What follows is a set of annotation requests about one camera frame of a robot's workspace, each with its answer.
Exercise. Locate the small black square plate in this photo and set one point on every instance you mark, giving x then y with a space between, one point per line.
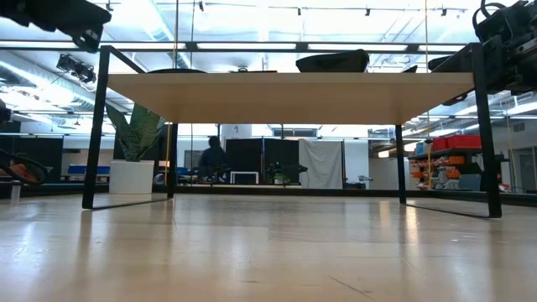
260 71

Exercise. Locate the blue box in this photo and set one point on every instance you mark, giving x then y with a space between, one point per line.
75 170

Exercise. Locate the shelving rack with orange bins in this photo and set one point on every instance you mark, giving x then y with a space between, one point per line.
451 142

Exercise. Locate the black spotlight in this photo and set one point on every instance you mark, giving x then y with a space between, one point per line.
75 69

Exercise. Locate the snake plant in white pot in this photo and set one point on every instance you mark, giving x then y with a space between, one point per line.
134 138

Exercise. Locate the small translucent bottle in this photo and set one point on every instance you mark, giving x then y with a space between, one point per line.
15 191

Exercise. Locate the black partition panels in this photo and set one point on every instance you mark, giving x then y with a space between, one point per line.
277 147

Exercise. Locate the black aluminium table frame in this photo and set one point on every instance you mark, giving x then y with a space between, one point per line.
419 194

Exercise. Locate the black teardrop plate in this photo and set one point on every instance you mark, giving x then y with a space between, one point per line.
411 70

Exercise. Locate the black leaf-shaped plate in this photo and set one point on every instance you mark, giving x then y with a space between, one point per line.
176 71

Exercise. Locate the white hanging sheet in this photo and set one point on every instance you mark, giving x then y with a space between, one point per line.
321 163

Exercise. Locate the wooden riser shelf black legs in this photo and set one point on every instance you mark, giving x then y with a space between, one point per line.
289 100

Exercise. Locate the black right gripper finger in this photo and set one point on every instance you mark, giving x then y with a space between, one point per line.
457 64

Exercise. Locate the person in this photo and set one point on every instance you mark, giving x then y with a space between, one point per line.
214 159
21 171

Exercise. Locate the small white table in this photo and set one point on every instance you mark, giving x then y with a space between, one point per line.
244 173

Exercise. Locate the small black robot arm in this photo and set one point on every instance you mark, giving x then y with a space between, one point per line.
281 173

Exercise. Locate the dark dome camera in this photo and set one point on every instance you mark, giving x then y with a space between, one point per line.
242 69

